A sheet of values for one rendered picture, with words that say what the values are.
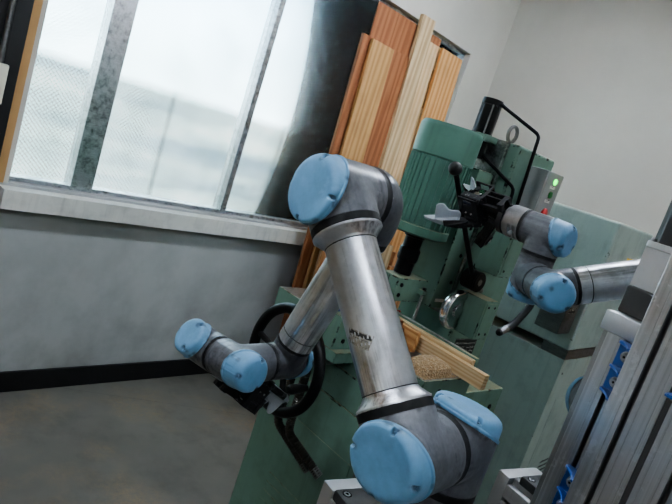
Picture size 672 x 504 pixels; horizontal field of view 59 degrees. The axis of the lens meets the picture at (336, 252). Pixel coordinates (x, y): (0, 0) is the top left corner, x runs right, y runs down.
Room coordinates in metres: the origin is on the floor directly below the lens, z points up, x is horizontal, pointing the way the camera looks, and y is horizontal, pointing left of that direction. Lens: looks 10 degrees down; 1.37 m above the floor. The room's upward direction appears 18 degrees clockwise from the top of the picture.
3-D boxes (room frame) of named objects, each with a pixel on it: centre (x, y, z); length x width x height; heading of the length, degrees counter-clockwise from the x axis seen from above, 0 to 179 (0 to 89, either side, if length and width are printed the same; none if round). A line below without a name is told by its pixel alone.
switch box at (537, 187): (1.82, -0.52, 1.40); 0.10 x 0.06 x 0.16; 136
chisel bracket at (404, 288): (1.70, -0.21, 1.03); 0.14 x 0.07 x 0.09; 136
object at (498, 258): (1.74, -0.46, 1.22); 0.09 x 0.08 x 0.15; 136
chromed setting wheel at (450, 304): (1.69, -0.38, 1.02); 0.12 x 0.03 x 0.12; 136
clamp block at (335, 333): (1.55, -0.06, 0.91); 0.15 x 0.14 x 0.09; 46
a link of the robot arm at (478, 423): (0.90, -0.27, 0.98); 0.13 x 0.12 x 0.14; 139
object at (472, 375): (1.63, -0.26, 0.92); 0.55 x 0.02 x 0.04; 46
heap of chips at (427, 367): (1.45, -0.31, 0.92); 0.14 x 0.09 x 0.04; 136
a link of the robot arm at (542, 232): (1.31, -0.42, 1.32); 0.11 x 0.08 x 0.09; 46
